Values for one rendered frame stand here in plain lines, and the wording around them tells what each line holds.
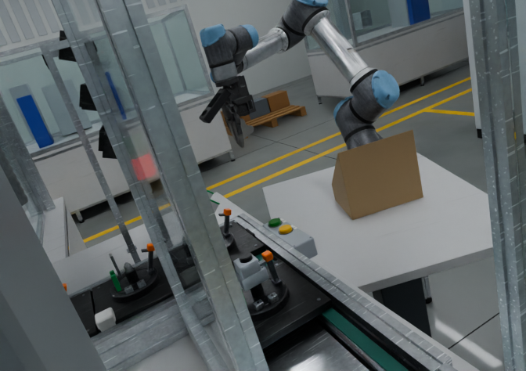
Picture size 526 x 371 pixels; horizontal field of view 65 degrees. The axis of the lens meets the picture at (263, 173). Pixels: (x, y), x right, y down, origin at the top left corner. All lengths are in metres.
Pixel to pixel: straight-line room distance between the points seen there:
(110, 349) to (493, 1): 1.04
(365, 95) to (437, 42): 5.85
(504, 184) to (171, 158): 0.38
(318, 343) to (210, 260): 0.57
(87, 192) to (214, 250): 4.84
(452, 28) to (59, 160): 5.97
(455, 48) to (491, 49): 7.05
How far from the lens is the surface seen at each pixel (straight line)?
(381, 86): 1.43
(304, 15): 1.57
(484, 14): 0.51
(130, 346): 1.16
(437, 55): 7.29
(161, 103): 0.36
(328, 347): 0.93
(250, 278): 0.95
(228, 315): 0.44
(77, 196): 5.23
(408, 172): 1.48
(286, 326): 0.92
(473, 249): 1.25
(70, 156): 5.14
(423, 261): 1.22
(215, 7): 10.31
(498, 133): 0.53
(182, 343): 1.17
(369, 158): 1.41
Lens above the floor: 1.55
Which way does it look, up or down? 19 degrees down
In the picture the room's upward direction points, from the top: 16 degrees counter-clockwise
